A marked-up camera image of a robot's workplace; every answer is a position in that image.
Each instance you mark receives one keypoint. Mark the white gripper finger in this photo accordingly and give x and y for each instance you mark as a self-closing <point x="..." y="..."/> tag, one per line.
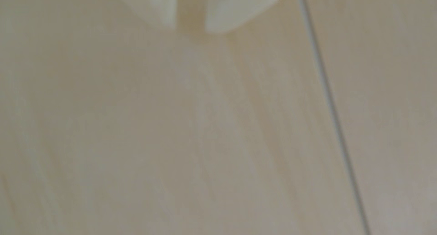
<point x="153" y="2"/>
<point x="235" y="6"/>

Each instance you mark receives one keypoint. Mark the light plywood sheet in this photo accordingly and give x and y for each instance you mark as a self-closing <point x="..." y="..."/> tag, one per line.
<point x="153" y="132"/>
<point x="392" y="108"/>

